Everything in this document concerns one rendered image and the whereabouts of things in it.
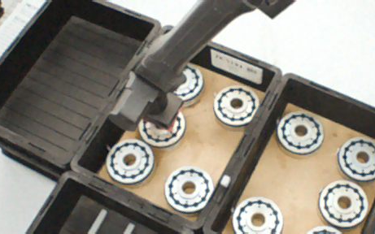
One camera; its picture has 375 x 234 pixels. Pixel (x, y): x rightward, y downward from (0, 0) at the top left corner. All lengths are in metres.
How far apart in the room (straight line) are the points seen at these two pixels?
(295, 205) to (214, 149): 0.22
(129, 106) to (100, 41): 0.45
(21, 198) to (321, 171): 0.73
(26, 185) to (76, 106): 0.25
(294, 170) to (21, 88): 0.68
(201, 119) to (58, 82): 0.37
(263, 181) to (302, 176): 0.08
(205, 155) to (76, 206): 0.30
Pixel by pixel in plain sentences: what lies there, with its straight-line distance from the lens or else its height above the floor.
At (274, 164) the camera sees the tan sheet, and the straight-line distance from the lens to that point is 1.12.
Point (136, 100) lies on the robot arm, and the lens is 0.92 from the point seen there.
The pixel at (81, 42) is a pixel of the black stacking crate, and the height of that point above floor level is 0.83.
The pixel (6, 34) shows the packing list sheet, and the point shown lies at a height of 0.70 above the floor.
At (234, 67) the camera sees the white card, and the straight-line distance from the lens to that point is 1.17.
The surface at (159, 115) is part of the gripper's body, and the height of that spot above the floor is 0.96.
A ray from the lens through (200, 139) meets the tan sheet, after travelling 1.15.
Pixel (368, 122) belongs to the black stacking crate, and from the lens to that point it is 1.14.
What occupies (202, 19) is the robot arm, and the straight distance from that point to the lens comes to 0.67.
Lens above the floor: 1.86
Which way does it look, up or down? 65 degrees down
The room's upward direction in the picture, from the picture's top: 2 degrees clockwise
